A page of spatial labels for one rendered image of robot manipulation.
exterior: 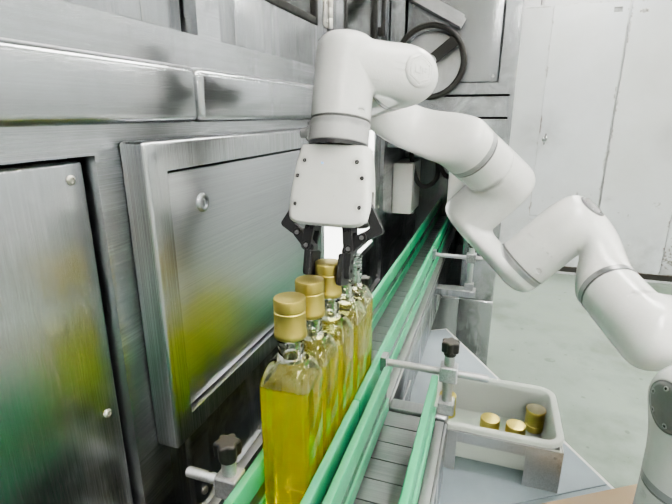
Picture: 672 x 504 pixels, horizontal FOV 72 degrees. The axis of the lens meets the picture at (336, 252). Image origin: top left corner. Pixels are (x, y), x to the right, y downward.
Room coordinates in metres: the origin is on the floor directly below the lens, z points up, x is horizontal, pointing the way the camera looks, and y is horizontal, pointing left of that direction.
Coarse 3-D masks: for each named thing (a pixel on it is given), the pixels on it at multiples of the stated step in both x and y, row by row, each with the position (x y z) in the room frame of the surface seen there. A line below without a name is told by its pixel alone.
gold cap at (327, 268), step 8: (320, 264) 0.55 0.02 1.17; (328, 264) 0.55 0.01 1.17; (336, 264) 0.55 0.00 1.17; (320, 272) 0.54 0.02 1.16; (328, 272) 0.54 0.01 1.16; (336, 272) 0.54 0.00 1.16; (328, 280) 0.54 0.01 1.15; (328, 288) 0.54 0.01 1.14; (336, 288) 0.54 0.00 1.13; (328, 296) 0.54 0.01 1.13; (336, 296) 0.54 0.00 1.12
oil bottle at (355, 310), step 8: (344, 304) 0.60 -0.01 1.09; (352, 304) 0.60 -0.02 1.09; (360, 304) 0.61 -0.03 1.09; (344, 312) 0.59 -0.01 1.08; (352, 312) 0.59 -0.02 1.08; (360, 312) 0.60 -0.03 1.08; (352, 320) 0.58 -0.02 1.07; (360, 320) 0.59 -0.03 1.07; (360, 328) 0.59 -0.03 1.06; (360, 336) 0.59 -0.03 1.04; (360, 344) 0.60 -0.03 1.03; (360, 352) 0.60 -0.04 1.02; (360, 360) 0.60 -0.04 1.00; (360, 368) 0.60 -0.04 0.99; (360, 376) 0.60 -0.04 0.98; (360, 384) 0.60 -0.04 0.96
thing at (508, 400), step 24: (456, 384) 0.82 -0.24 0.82; (480, 384) 0.81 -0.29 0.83; (504, 384) 0.79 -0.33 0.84; (528, 384) 0.79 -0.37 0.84; (456, 408) 0.81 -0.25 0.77; (480, 408) 0.80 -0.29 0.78; (504, 408) 0.79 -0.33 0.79; (552, 408) 0.71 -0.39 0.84; (480, 432) 0.65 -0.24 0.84; (504, 432) 0.65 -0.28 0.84; (528, 432) 0.74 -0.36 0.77; (552, 432) 0.67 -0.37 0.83
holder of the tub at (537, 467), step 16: (448, 432) 0.67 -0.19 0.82; (464, 432) 0.67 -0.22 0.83; (448, 448) 0.67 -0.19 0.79; (464, 448) 0.66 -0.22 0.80; (480, 448) 0.66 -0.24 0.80; (496, 448) 0.65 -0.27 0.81; (512, 448) 0.64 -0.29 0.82; (528, 448) 0.63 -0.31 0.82; (544, 448) 0.63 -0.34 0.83; (560, 448) 0.63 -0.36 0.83; (448, 464) 0.67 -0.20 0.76; (464, 464) 0.66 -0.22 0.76; (480, 464) 0.66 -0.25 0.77; (496, 464) 0.65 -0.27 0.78; (512, 464) 0.64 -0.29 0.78; (528, 464) 0.63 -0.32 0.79; (544, 464) 0.62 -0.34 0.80; (560, 464) 0.62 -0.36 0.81; (512, 480) 0.64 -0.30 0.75; (528, 480) 0.63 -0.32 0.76; (544, 480) 0.62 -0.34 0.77
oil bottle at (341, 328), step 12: (324, 324) 0.54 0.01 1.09; (336, 324) 0.54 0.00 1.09; (348, 324) 0.55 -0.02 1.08; (336, 336) 0.53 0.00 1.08; (348, 336) 0.55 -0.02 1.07; (348, 348) 0.55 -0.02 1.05; (348, 360) 0.55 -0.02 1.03; (348, 372) 0.55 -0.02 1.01; (348, 384) 0.55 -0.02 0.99; (348, 396) 0.55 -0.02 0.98; (348, 408) 0.55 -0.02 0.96
